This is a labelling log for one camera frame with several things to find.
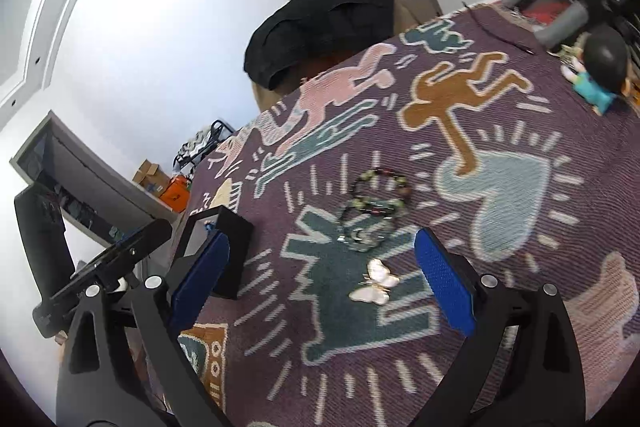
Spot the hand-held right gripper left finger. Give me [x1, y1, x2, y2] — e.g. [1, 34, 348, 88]
[55, 229, 233, 427]

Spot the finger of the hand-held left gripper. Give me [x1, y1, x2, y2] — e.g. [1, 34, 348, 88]
[74, 219, 173, 294]

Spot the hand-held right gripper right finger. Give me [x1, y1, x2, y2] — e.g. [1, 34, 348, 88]
[414, 227, 587, 427]

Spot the black jewelry box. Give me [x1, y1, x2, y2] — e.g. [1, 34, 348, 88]
[170, 206, 253, 300]

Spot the white butterfly hair clip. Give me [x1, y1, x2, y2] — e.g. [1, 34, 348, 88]
[348, 258, 401, 305]

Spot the multicolour bead bracelet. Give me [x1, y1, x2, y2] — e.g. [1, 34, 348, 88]
[350, 168, 415, 214]

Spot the grey side door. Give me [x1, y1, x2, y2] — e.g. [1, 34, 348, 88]
[10, 111, 181, 248]

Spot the orange box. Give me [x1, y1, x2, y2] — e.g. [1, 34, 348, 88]
[160, 175, 193, 212]

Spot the brown cardboard box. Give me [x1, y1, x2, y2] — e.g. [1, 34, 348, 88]
[132, 160, 171, 198]

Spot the purple printed blanket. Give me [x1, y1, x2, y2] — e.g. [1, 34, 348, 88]
[170, 2, 640, 427]

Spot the black shoe rack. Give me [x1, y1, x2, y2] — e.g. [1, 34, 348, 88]
[174, 120, 236, 172]

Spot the tan wooden chair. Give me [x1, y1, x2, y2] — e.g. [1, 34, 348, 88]
[250, 2, 426, 112]

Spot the black-haired toy figurine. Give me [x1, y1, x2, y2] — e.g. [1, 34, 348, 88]
[562, 32, 632, 116]

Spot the thin black cord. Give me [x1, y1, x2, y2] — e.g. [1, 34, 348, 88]
[462, 4, 536, 55]

